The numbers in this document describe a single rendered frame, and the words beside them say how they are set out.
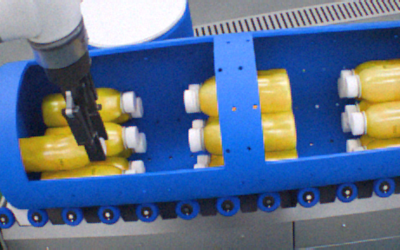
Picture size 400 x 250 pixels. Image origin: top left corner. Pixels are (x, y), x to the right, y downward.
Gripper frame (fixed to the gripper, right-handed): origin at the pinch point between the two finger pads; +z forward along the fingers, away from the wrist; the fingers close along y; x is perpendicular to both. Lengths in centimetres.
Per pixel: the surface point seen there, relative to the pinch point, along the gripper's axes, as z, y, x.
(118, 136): 5.4, 4.3, -2.7
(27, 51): 114, 161, 84
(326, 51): 3.3, 19.0, -42.8
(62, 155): 1.3, -2.4, 6.1
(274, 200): 16.1, -5.3, -29.7
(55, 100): 0.2, 10.2, 9.1
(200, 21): 114, 166, -6
